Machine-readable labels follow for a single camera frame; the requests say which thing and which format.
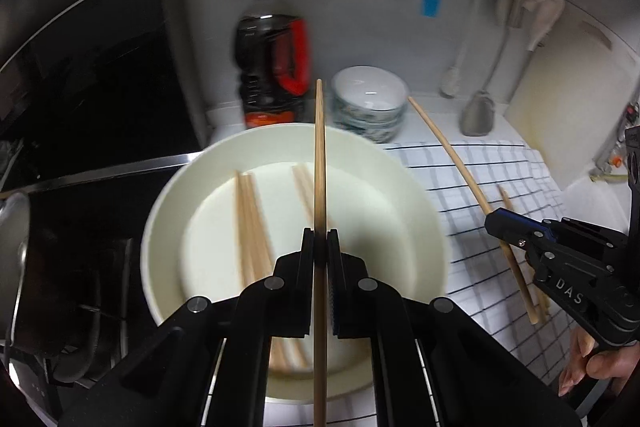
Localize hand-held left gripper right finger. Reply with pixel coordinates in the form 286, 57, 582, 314
326, 229, 583, 427

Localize white checked cloth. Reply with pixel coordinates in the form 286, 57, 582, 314
210, 139, 576, 427

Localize patterned white ceramic bowl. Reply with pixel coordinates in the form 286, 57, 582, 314
331, 66, 407, 112
332, 104, 405, 130
345, 122, 401, 144

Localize metal spatula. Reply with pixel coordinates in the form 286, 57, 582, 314
460, 24, 513, 138

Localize metal pot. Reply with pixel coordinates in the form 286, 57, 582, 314
0, 192, 36, 353

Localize large white round bowl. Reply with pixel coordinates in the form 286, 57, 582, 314
140, 122, 451, 400

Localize white sink basin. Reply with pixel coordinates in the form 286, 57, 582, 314
565, 177, 636, 238

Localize black gas stove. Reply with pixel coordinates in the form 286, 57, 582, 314
0, 152, 201, 388

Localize person's right hand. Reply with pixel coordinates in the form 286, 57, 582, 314
557, 326, 640, 398

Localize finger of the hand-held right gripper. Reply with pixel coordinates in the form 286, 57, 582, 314
537, 218, 568, 244
483, 208, 541, 250

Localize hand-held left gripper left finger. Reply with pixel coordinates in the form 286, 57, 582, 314
57, 227, 317, 427

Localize white cutting board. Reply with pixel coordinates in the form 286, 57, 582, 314
505, 0, 640, 188

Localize dark sauce bottle red cap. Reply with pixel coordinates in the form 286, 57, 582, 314
231, 0, 313, 130

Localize white-handled hanging utensil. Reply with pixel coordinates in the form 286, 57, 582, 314
440, 0, 488, 98

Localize beige hanging cloth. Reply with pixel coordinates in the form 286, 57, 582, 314
522, 0, 566, 52

